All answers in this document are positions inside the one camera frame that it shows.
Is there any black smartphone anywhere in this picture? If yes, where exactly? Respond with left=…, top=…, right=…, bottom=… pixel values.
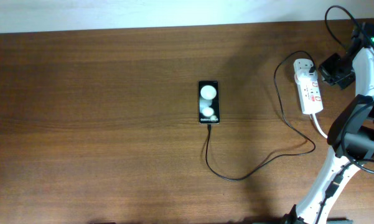
left=198, top=80, right=220, bottom=124

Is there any black USB charging cable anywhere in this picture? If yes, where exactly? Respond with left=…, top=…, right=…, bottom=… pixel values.
left=204, top=50, right=317, bottom=182

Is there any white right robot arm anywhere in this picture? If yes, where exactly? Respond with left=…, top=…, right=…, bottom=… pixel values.
left=281, top=23, right=374, bottom=223

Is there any white USB charger plug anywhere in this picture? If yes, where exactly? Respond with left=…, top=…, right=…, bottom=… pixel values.
left=294, top=68, right=318, bottom=85

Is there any white power strip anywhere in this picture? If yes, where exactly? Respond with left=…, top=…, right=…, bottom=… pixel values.
left=293, top=58, right=323, bottom=115

